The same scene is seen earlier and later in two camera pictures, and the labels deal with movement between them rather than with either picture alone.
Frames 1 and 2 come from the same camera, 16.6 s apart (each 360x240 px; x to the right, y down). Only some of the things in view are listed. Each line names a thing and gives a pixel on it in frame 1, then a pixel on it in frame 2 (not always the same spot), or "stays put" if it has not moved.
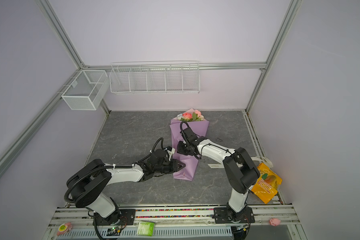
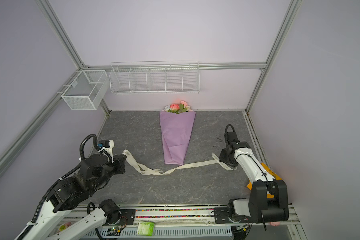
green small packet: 145,228 stays put
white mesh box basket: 87,90 stays put
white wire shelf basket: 155,77 stays put
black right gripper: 180,148 to 222,158
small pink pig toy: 274,222 stays put
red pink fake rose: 187,115 to 174,107
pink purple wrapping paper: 200,129 to 176,129
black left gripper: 174,165 to 120,161
